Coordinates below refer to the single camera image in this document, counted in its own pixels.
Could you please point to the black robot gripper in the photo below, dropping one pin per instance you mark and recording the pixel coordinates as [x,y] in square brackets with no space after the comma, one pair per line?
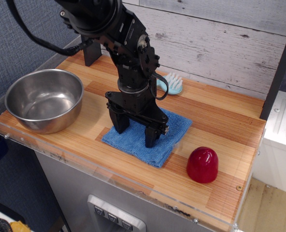
[139,106]

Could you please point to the blue cloth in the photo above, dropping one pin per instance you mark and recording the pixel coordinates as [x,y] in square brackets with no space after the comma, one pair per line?
[132,140]

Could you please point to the light blue dish brush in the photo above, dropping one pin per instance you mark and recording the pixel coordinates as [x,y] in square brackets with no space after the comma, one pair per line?
[175,83]

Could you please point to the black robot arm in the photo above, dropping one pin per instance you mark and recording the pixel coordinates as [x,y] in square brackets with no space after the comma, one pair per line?
[111,24]

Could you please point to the red plastic dome cup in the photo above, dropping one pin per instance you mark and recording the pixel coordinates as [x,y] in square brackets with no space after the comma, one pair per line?
[202,165]

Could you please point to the silver button control panel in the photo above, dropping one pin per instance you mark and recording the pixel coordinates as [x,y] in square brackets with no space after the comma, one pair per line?
[109,218]

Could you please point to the stainless steel bowl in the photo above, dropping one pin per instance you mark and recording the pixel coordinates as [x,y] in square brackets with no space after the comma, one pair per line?
[45,101]

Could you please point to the clear acrylic edge guard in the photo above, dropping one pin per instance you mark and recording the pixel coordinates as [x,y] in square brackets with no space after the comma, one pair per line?
[215,206]

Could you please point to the white metal side cabinet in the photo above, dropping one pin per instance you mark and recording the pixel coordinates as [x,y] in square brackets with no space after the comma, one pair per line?
[270,163]

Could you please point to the dark left frame post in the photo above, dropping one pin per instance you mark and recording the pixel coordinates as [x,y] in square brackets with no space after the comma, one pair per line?
[92,53]

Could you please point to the dark frame post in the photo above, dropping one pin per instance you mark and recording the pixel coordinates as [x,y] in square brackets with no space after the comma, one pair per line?
[274,88]
[92,53]

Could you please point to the dark right frame post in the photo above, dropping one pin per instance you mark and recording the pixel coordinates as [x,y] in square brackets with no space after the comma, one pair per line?
[274,88]

